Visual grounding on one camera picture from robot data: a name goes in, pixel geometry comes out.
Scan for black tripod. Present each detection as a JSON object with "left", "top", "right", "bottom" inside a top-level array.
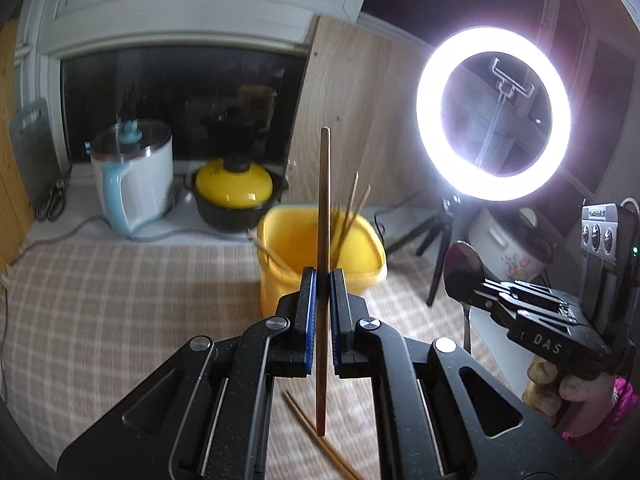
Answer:
[{"left": 385, "top": 197, "right": 463, "bottom": 307}]

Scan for white ring light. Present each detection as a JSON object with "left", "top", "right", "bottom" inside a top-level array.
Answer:
[{"left": 416, "top": 26, "right": 572, "bottom": 202}]

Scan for white window frame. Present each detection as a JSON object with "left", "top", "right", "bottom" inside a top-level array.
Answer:
[{"left": 15, "top": 0, "right": 433, "bottom": 176}]

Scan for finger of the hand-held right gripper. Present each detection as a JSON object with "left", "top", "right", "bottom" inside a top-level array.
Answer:
[
  {"left": 446, "top": 271, "right": 567, "bottom": 312},
  {"left": 449, "top": 291, "right": 522, "bottom": 332}
]

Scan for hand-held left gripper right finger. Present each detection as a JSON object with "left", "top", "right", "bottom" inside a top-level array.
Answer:
[{"left": 329, "top": 267, "right": 586, "bottom": 480}]

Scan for white and blue electric kettle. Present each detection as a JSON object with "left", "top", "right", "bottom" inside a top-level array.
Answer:
[{"left": 90, "top": 119, "right": 175, "bottom": 237}]

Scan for metal fork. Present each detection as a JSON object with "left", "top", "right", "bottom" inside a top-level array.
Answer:
[{"left": 334, "top": 205, "right": 359, "bottom": 263}]

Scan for person's right hand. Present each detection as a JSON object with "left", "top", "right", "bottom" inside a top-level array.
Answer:
[{"left": 522, "top": 359, "right": 632, "bottom": 438}]

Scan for grey cutting board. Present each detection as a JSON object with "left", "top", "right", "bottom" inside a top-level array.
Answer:
[{"left": 9, "top": 99, "right": 54, "bottom": 216}]

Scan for black pot with yellow lid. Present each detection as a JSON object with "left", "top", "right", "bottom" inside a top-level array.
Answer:
[{"left": 182, "top": 152, "right": 291, "bottom": 233}]

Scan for grey appliance with knobs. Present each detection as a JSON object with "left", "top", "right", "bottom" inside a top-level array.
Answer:
[{"left": 580, "top": 202, "right": 640, "bottom": 311}]

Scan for grey power cable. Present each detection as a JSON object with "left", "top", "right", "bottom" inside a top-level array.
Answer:
[{"left": 17, "top": 215, "right": 251, "bottom": 261}]

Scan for white floral rice cooker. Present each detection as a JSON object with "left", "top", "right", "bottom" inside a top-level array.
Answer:
[{"left": 468, "top": 207, "right": 553, "bottom": 283}]

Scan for beige checked tablecloth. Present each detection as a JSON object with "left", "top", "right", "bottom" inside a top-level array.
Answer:
[{"left": 0, "top": 205, "right": 531, "bottom": 480}]

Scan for red-tipped wooden chopstick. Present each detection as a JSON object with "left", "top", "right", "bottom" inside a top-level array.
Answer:
[{"left": 315, "top": 127, "right": 332, "bottom": 435}]

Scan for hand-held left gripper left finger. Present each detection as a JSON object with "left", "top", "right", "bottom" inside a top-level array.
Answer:
[{"left": 57, "top": 267, "right": 319, "bottom": 480}]

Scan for silver metal spoon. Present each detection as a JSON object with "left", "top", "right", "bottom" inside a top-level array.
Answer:
[{"left": 444, "top": 241, "right": 485, "bottom": 353}]

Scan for yellow plastic bucket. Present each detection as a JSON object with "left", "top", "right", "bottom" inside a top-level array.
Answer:
[{"left": 256, "top": 205, "right": 388, "bottom": 312}]

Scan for phone holder clamp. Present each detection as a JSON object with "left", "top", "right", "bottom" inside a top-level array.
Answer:
[{"left": 477, "top": 57, "right": 536, "bottom": 167}]

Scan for metal scissors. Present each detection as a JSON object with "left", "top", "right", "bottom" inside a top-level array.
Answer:
[{"left": 34, "top": 177, "right": 68, "bottom": 222}]

